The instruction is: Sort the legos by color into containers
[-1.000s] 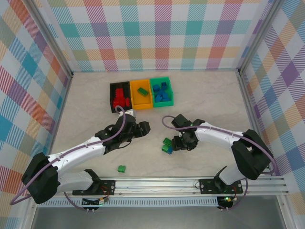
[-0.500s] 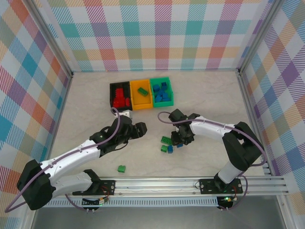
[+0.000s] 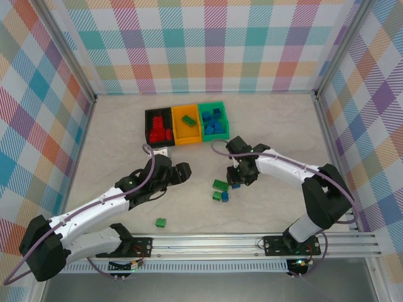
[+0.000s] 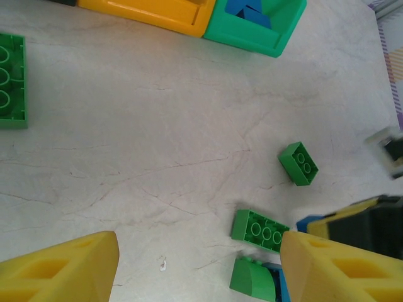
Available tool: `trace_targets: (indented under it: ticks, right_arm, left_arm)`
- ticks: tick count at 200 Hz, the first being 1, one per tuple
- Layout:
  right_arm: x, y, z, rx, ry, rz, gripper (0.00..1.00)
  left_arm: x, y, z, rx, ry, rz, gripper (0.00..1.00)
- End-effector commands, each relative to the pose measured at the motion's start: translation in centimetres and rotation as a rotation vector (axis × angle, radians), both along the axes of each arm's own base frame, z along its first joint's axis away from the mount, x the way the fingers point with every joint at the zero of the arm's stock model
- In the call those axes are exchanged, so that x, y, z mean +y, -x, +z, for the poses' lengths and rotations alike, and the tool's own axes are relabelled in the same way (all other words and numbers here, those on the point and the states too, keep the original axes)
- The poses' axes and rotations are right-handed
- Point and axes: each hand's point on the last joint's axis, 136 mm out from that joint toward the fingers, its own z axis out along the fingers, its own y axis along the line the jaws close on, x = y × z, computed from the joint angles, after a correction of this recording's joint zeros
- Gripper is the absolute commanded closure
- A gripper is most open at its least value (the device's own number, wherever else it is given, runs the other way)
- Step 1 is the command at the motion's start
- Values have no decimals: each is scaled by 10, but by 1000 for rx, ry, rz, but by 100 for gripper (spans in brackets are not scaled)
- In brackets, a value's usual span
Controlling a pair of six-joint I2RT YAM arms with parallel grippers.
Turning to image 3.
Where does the orange plastic bin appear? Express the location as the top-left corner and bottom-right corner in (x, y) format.
(171, 104), (203, 146)

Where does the green plastic bin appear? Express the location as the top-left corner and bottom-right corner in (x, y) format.
(197, 100), (230, 143)

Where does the black plastic bin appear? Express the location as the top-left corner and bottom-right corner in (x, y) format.
(144, 106), (176, 148)

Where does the small circuit board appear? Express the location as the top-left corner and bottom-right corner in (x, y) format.
(108, 260), (145, 272)
(288, 258), (312, 269)

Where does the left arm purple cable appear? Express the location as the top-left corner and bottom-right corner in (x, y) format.
(3, 143), (157, 286)

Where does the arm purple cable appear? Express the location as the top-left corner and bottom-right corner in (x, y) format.
(210, 140), (360, 279)
(3, 143), (157, 286)

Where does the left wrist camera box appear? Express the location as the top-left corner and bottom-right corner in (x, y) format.
(153, 146), (173, 160)

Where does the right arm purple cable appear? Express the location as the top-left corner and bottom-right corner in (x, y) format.
(210, 140), (360, 279)

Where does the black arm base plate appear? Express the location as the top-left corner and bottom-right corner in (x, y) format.
(263, 235), (322, 256)
(124, 237), (154, 259)

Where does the aluminium mounting rail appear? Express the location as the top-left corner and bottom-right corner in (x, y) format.
(33, 233), (382, 260)

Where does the aluminium side rail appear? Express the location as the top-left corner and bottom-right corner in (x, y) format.
(313, 92), (363, 233)
(57, 94), (98, 236)

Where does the white slotted cable duct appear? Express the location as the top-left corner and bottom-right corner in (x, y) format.
(62, 262), (289, 274)

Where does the aluminium frame post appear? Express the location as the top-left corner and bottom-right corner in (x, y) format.
(37, 0), (98, 103)
(314, 0), (376, 100)

